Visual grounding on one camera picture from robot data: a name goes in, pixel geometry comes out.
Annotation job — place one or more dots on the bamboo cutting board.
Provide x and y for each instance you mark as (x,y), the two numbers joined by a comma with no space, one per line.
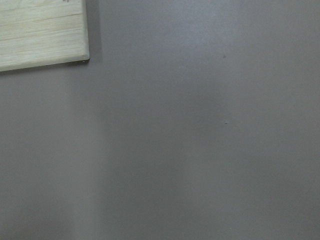
(35,33)

